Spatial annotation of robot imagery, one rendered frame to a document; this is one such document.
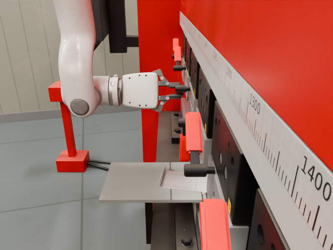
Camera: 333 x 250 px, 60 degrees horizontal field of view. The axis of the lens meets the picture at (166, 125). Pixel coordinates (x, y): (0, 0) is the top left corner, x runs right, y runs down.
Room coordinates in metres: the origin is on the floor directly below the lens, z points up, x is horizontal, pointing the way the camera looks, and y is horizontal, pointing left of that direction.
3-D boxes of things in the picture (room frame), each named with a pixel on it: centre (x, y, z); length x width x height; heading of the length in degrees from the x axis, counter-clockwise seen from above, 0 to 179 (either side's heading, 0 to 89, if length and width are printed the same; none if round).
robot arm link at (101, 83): (0.78, 0.22, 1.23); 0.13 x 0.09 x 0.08; 90
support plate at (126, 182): (0.68, 0.04, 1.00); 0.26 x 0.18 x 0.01; 90
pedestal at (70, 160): (2.33, 0.87, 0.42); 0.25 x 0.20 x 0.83; 90
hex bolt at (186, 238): (0.54, -0.05, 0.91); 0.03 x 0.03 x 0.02
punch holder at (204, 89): (0.50, -0.11, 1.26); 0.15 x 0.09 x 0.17; 0
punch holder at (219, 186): (0.30, -0.11, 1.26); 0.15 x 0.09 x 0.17; 0
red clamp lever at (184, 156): (0.52, -0.04, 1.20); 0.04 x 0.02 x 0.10; 90
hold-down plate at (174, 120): (1.28, -0.05, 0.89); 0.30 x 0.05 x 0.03; 0
